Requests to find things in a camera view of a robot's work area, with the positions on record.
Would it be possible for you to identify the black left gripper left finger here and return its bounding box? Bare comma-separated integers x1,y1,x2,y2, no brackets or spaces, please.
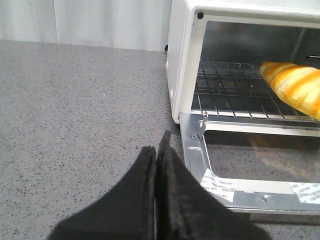
48,146,156,240

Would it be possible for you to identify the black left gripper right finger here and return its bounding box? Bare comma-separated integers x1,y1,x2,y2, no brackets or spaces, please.
156,131,271,240

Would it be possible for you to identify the oven glass door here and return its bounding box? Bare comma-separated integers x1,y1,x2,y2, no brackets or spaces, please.
179,111,320,217

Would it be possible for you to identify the yellow striped bread roll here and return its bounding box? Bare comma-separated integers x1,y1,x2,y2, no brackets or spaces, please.
259,61,320,121

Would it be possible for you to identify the white Toshiba toaster oven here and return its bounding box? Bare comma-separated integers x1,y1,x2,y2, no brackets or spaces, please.
166,0,320,123

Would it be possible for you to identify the white curtain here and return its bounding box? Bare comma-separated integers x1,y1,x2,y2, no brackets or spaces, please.
0,0,171,52

